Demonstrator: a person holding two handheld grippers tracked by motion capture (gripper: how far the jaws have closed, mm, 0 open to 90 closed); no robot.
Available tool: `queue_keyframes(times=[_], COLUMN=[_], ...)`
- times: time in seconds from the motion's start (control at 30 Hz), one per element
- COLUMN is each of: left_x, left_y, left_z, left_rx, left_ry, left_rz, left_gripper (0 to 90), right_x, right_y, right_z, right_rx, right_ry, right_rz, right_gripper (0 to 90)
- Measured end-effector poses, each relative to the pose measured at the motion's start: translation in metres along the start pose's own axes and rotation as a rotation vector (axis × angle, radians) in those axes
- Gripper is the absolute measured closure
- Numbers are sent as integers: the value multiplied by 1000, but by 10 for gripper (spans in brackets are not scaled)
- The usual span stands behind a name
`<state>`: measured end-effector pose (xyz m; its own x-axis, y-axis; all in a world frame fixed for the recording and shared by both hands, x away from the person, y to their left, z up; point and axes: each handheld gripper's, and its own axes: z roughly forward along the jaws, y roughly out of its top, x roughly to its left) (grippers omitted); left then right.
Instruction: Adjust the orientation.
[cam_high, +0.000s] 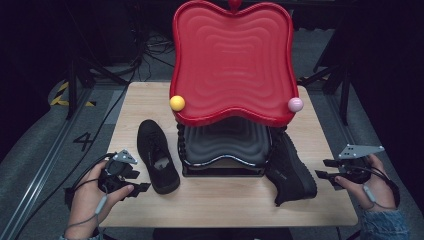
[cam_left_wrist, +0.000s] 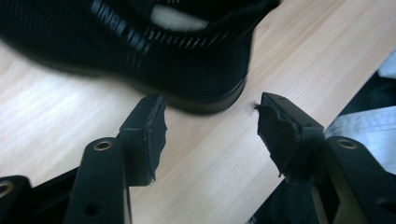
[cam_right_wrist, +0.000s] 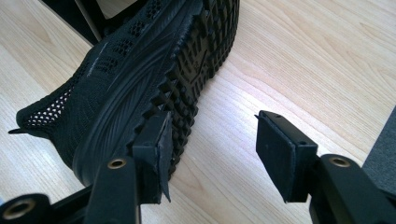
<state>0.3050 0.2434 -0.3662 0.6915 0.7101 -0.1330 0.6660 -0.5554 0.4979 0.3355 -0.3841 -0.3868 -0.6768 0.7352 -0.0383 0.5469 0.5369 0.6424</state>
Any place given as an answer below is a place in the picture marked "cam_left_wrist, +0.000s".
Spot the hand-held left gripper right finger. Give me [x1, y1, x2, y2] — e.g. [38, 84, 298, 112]
[253, 91, 326, 185]

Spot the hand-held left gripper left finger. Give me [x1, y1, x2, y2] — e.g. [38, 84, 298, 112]
[118, 92, 169, 188]

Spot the black knit shoe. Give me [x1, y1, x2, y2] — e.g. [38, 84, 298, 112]
[0, 0, 281, 115]

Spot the metal floor rail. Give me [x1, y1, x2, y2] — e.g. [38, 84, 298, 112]
[323, 105, 396, 175]

